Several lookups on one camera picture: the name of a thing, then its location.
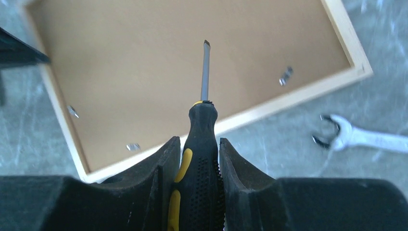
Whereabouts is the black yellow screwdriver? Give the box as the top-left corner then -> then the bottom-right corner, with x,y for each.
167,40 -> 226,231

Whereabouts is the silver open-end wrench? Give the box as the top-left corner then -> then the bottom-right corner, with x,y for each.
312,114 -> 408,154

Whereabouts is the wooden picture frame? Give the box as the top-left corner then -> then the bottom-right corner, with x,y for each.
21,0 -> 373,183

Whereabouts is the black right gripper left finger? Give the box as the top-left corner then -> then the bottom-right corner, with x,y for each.
0,137 -> 180,231

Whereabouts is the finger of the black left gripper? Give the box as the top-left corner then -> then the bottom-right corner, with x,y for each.
0,28 -> 50,69

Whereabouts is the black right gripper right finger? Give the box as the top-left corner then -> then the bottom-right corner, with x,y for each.
219,138 -> 408,231

